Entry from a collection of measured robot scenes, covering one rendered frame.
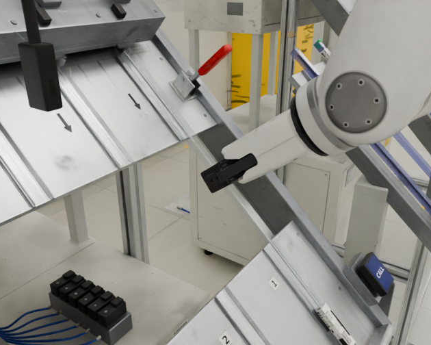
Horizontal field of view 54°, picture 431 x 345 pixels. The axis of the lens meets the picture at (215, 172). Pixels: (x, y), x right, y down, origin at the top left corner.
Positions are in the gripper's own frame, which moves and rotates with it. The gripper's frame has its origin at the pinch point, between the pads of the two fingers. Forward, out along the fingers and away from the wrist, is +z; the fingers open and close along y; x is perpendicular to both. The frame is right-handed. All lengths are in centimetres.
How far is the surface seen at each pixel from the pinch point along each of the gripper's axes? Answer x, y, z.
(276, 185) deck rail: 5.6, -8.4, -0.9
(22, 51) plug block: -14.5, 25.6, -12.4
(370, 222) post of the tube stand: 23.1, -32.7, 1.4
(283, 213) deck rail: 9.8, -8.0, 0.3
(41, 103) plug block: -11.1, 25.6, -11.3
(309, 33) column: -59, -315, 106
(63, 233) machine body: -5, -7, 58
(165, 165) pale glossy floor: -18, -157, 176
